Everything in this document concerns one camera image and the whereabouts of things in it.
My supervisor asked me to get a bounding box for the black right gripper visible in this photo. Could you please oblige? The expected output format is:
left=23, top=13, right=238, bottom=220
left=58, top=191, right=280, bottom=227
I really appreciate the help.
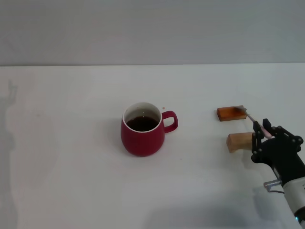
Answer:
left=251, top=118, right=305, bottom=186

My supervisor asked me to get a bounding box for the pink handled metal spoon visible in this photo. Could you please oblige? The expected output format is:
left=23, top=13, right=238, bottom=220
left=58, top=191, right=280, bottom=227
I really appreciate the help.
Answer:
left=234, top=106, right=273, bottom=139

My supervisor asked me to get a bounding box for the red ceramic cup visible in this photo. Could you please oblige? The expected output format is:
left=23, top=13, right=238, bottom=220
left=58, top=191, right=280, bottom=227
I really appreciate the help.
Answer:
left=120, top=102, right=179, bottom=157

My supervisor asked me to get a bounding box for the light wooden block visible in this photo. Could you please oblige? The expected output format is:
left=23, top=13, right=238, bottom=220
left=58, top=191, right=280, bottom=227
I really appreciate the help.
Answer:
left=226, top=131, right=255, bottom=153

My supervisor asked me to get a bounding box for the dark orange wooden block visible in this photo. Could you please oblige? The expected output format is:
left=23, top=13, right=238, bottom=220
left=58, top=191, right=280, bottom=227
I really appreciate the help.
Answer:
left=217, top=104, right=248, bottom=123

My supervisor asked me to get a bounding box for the dark coffee liquid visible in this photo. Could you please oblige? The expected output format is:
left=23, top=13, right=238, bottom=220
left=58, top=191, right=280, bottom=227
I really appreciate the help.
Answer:
left=125, top=115, right=160, bottom=133

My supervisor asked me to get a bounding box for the wrist cable with metal plug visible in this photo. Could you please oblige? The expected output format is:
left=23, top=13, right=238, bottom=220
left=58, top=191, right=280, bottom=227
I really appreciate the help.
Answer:
left=263, top=179, right=286, bottom=194

